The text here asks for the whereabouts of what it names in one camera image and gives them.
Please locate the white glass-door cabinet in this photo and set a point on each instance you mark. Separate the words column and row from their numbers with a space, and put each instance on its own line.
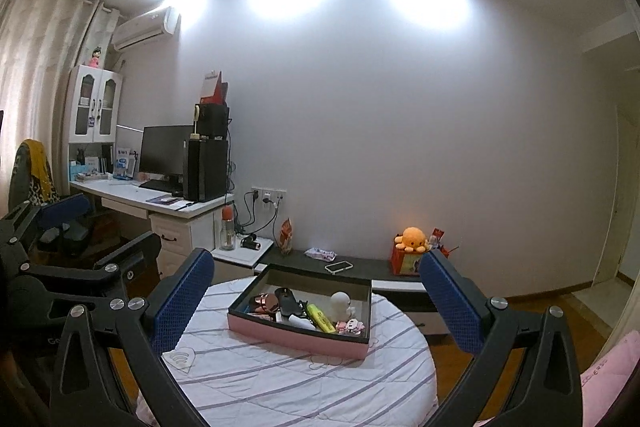
column 95, row 74

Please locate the white wall socket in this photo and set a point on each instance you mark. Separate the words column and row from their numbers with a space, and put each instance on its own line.
column 270, row 193

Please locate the small black gadget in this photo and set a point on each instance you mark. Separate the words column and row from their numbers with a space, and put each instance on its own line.
column 250, row 243

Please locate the black speaker box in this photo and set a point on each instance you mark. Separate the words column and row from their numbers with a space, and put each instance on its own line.
column 215, row 122

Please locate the white drawer unit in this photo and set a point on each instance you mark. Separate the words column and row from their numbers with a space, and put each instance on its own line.
column 175, row 237

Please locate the rose gold jar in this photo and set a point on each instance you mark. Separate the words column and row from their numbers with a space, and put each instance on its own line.
column 265, row 304

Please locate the red snack bag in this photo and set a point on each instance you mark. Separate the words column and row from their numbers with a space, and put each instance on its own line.
column 286, row 239

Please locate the pink doll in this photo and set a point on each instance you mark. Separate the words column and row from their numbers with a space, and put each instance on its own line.
column 95, row 59

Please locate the white desk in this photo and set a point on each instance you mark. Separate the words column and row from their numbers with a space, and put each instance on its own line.
column 125, row 194

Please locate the smartphone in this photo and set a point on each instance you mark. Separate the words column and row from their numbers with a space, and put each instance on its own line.
column 327, row 268

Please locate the black keyboard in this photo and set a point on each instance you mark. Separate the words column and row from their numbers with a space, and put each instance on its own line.
column 157, row 185

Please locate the yellow highlighter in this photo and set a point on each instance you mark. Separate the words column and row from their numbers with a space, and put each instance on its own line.
column 320, row 317

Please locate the black monitor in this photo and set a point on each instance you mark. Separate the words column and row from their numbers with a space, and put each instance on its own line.
column 162, row 152

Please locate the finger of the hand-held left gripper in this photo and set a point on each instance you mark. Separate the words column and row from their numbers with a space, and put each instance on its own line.
column 135, row 249
column 65, row 209

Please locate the blue box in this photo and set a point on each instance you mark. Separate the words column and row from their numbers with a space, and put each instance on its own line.
column 124, row 167

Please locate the beige curtain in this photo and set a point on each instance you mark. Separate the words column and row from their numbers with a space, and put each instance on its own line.
column 40, row 82

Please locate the white side table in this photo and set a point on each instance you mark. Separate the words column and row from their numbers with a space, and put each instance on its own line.
column 235, row 257

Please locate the white cat-ear cup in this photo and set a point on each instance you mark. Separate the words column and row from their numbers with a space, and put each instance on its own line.
column 300, row 322

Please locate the pink box with black rim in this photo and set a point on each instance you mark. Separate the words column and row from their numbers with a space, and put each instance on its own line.
column 300, row 342

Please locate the white air conditioner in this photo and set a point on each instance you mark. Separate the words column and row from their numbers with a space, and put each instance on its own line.
column 145, row 29

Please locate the clear bottle with red cap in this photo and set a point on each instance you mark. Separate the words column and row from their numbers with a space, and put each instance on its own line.
column 227, row 234

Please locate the red cardboard box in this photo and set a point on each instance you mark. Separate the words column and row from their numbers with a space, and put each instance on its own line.
column 212, row 92

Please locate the white figurine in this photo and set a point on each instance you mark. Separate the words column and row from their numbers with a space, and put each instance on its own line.
column 341, row 304

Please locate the yellow cloth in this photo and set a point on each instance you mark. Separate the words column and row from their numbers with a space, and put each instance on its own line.
column 40, row 167

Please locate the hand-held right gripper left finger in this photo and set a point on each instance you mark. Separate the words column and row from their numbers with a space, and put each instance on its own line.
column 182, row 302

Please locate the dark notebook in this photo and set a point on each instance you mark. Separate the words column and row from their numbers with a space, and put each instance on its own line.
column 165, row 201

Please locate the black case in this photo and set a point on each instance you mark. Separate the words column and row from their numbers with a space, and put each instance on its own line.
column 286, row 302

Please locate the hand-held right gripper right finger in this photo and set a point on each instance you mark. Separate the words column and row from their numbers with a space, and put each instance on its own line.
column 450, row 302

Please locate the tissue packet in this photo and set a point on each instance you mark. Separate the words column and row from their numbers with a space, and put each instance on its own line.
column 320, row 253

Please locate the red storage box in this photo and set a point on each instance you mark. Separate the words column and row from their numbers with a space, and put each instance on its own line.
column 407, row 263

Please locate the orange octopus plush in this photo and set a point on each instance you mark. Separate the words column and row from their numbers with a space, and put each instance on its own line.
column 412, row 238

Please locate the pink pillow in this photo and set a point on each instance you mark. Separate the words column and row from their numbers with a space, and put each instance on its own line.
column 605, row 377

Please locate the black computer tower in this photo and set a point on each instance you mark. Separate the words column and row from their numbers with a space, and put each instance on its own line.
column 205, row 169

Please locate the pink block toy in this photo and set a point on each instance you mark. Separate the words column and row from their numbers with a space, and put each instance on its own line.
column 350, row 326

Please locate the office chair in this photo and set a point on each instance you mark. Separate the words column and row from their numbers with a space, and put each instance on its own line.
column 22, row 177

